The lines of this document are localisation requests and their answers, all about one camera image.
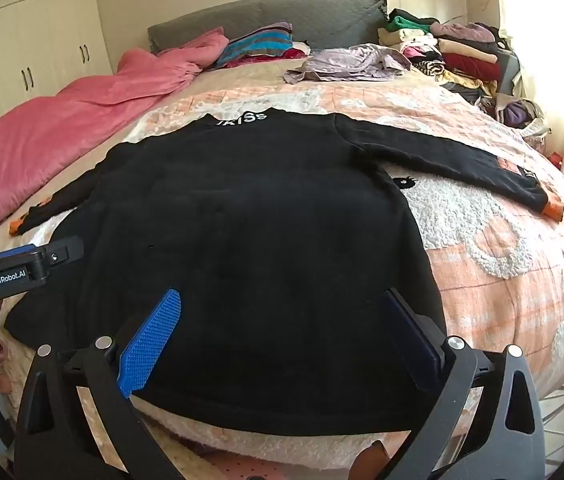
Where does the peach and white tufted quilt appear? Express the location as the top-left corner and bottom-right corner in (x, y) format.
(0, 76), (564, 480)

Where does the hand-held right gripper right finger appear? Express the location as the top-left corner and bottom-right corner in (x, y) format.
(381, 287), (549, 480)

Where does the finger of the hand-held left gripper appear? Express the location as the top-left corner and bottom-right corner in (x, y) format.
(44, 236), (85, 266)

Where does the black printed t-shirt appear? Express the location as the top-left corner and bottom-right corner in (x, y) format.
(4, 110), (564, 433)

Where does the pale curtain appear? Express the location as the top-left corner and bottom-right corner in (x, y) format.
(489, 0), (564, 196)

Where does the white patterned cloth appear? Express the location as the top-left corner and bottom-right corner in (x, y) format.
(519, 119), (554, 153)

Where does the white metal rack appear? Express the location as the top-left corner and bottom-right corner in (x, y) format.
(537, 370), (564, 466)

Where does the purple crumpled cloth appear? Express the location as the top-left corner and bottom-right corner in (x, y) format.
(494, 100), (545, 131)

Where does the blue striped pillow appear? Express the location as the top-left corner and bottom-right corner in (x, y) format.
(217, 22), (295, 68)

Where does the pink blanket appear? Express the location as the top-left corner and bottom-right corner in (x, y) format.
(0, 27), (230, 241)

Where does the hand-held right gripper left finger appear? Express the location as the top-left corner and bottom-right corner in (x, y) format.
(13, 288), (197, 480)

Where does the grey quilted headboard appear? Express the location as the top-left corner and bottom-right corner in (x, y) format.
(147, 0), (389, 57)

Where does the pile of folded clothes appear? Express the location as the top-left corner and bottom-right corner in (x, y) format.
(377, 8), (518, 107)

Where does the beige bed sheet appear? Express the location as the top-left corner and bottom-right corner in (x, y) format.
(126, 57), (443, 126)

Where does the cream wardrobe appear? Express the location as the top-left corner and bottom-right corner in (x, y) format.
(0, 0), (113, 142)

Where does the lilac crumpled garment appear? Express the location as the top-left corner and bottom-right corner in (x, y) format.
(283, 44), (413, 85)

